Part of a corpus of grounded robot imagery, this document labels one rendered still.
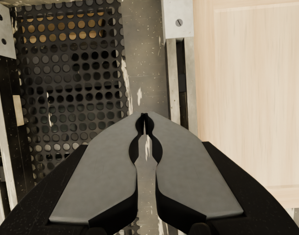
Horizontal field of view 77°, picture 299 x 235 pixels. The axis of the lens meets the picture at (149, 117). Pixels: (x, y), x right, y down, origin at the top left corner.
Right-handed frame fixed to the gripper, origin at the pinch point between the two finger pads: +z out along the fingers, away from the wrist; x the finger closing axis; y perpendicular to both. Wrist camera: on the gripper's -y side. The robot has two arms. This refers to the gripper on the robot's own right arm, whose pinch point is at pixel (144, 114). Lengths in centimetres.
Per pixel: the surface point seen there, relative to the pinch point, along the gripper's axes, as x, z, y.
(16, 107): -32.3, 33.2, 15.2
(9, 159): -31.9, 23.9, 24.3
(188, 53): 10.1, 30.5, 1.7
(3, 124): -32.3, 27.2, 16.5
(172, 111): 6.4, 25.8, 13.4
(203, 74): 14.9, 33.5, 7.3
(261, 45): 28.8, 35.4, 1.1
